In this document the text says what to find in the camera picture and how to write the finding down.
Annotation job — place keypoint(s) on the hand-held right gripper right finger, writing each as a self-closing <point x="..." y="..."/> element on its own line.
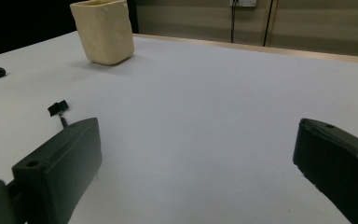
<point x="338" y="161"/>

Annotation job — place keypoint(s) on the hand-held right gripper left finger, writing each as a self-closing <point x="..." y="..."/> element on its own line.
<point x="62" y="168"/>

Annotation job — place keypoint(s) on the thin brush with black head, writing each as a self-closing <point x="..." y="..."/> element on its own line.
<point x="57" y="108"/>

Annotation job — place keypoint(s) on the cream ceramic cup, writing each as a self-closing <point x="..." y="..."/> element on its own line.
<point x="105" y="31"/>

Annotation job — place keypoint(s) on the wooden table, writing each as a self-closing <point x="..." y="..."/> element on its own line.
<point x="261" y="49"/>

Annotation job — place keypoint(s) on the vertical wall trim strip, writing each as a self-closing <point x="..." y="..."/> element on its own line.
<point x="268" y="21"/>

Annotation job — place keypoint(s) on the white wall socket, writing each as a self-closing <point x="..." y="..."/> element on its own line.
<point x="244" y="2"/>

